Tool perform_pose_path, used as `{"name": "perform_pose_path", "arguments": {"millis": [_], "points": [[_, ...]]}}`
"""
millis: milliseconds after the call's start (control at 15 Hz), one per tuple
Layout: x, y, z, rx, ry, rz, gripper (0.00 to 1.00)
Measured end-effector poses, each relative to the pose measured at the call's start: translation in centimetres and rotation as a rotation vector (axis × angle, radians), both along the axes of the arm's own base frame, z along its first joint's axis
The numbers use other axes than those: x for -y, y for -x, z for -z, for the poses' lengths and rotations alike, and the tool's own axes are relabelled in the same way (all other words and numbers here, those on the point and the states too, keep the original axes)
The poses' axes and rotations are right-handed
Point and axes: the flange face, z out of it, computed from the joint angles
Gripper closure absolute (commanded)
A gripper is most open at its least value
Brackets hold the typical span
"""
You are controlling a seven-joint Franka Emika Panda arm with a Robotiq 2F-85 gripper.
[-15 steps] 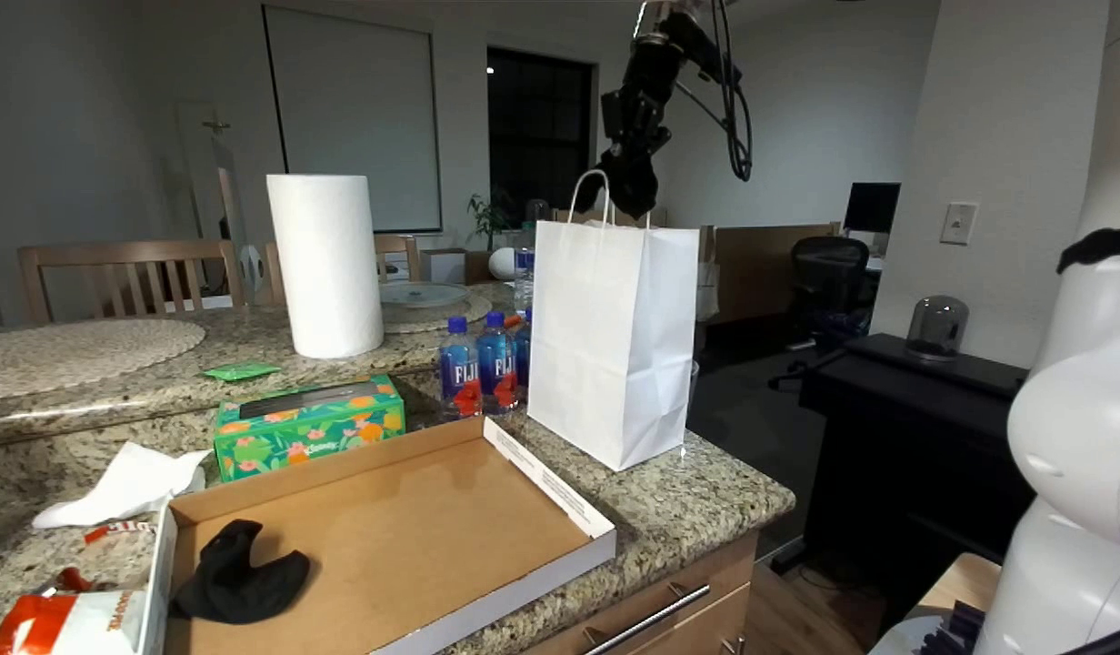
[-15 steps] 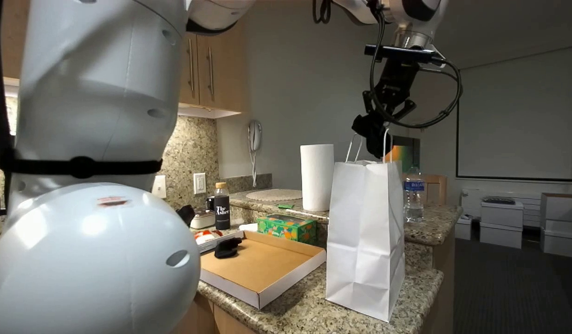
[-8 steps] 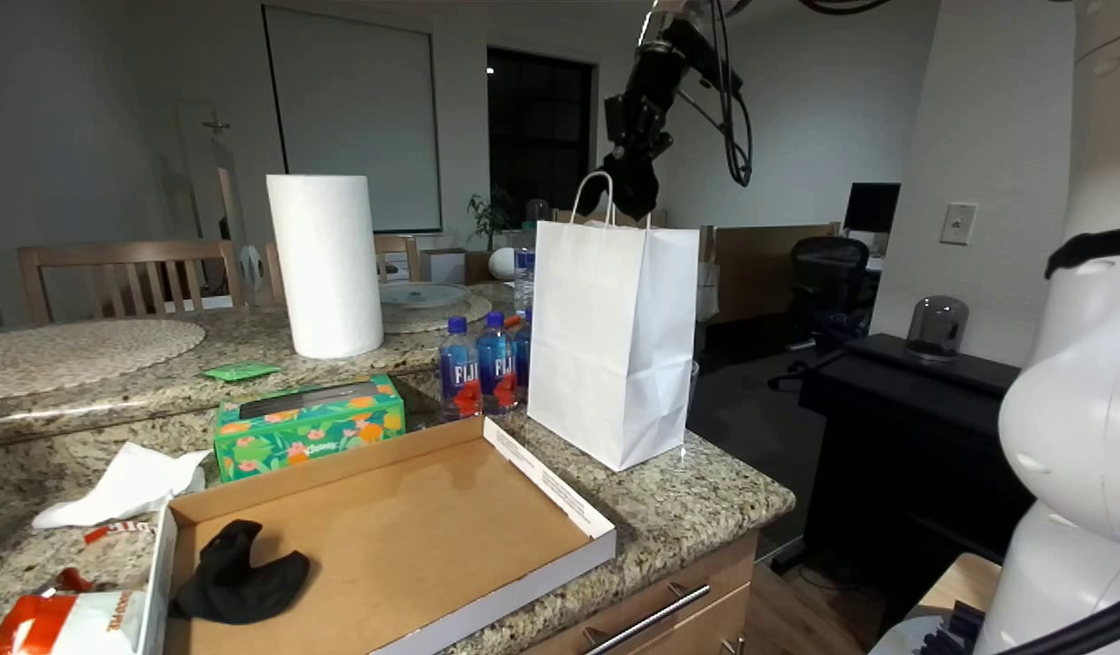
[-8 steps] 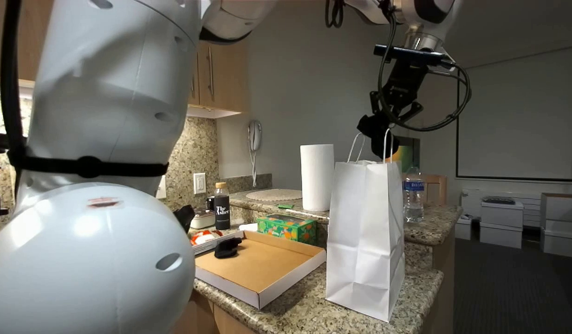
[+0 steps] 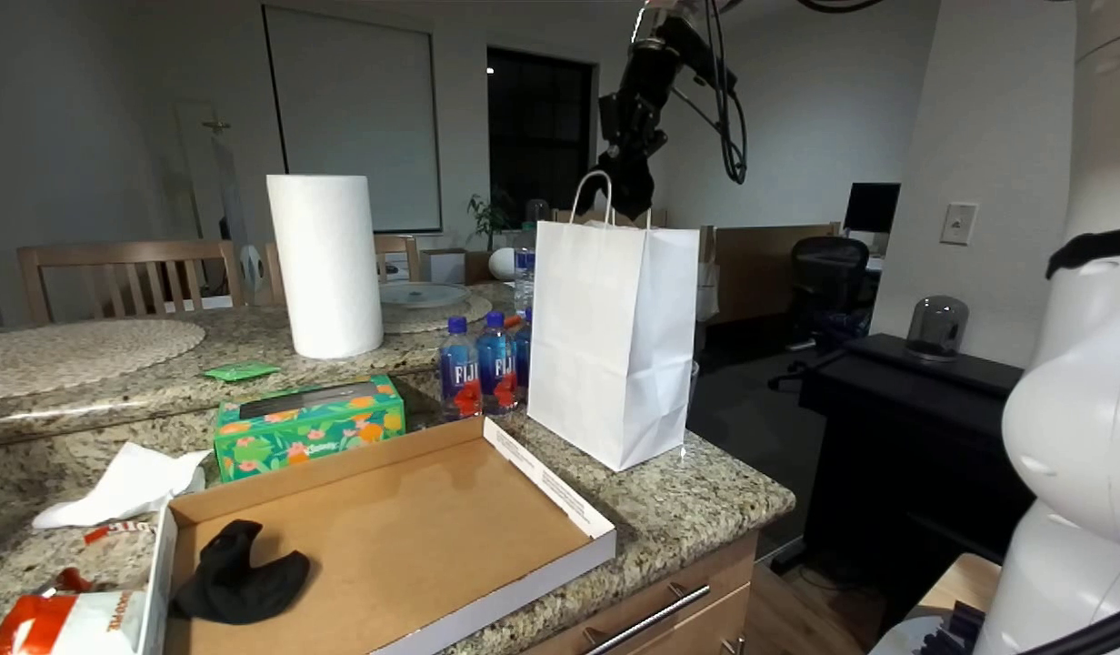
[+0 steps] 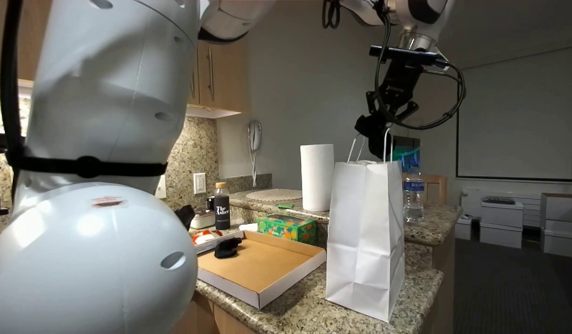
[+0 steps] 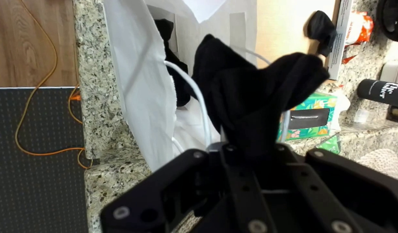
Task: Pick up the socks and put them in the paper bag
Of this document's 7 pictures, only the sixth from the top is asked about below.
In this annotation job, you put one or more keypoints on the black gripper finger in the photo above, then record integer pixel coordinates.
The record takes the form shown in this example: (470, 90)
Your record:
(371, 104)
(405, 112)

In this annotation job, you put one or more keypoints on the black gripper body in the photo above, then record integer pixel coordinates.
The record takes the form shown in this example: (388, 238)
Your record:
(399, 80)

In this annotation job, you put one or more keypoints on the black sock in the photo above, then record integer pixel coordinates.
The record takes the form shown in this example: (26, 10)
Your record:
(226, 249)
(371, 132)

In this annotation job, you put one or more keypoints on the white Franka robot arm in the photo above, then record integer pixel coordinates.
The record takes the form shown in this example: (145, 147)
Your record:
(93, 266)

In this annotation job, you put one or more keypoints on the red and white chip bag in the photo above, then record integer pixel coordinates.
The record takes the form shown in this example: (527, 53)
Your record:
(204, 236)

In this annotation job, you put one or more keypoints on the small lit display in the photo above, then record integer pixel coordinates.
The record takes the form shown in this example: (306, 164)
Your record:
(407, 151)

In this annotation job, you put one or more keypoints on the clear plastic water bottle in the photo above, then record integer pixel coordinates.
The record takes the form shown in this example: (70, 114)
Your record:
(412, 197)

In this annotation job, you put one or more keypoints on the wooden dining chair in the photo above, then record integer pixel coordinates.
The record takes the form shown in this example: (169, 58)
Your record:
(434, 192)

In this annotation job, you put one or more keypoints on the white paper towel roll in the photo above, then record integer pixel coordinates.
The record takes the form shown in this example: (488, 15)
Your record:
(316, 179)

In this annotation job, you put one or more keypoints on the white projector screen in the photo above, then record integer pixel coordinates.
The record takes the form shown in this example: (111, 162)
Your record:
(518, 114)

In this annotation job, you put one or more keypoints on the small white storage box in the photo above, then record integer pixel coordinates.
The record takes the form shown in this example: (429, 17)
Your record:
(462, 227)

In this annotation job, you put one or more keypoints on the green tissue box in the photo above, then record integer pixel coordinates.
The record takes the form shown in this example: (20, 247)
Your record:
(288, 231)

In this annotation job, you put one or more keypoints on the crumpled white napkin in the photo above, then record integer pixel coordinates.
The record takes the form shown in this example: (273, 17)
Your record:
(249, 227)

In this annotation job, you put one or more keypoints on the dark glass bottle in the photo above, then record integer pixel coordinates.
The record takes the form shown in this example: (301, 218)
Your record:
(221, 214)

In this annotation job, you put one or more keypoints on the shallow cardboard box tray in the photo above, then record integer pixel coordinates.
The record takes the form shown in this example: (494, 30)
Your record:
(260, 271)

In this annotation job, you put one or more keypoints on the wooden counter cabinet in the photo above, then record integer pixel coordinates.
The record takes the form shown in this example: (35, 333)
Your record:
(226, 323)

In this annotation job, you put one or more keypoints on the white wall phone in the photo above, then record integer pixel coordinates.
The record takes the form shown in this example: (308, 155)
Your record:
(254, 138)

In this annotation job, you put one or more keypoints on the wooden wall cabinet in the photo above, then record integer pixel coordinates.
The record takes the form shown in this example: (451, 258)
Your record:
(223, 80)

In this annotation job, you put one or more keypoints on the white wall outlet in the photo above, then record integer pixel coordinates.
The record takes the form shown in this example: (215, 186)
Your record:
(199, 182)

